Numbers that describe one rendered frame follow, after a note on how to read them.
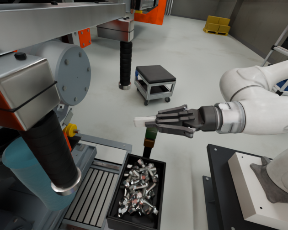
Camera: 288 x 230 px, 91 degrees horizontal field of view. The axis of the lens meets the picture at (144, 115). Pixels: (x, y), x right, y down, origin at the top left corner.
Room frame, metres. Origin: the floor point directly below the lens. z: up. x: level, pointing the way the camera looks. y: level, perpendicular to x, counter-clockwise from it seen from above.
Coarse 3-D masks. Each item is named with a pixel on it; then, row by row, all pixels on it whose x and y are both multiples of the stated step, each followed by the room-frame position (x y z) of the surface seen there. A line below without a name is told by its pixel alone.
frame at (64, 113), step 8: (64, 0) 0.51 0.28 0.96; (72, 0) 0.55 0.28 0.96; (64, 40) 0.53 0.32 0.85; (72, 40) 0.51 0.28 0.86; (56, 112) 0.39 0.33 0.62; (64, 112) 0.39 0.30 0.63; (72, 112) 0.42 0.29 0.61; (64, 120) 0.36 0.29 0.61; (0, 160) 0.17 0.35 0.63; (0, 168) 0.14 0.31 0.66; (8, 168) 0.15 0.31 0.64; (0, 176) 0.13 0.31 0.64; (8, 176) 0.14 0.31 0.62
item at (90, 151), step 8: (80, 144) 0.58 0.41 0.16; (88, 152) 0.54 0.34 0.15; (96, 152) 0.57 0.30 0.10; (88, 160) 0.47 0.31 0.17; (80, 168) 0.42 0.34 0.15; (88, 168) 0.45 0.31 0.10; (64, 208) 0.21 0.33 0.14; (56, 216) 0.16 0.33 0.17; (48, 224) 0.13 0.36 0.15; (56, 224) 0.14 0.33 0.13
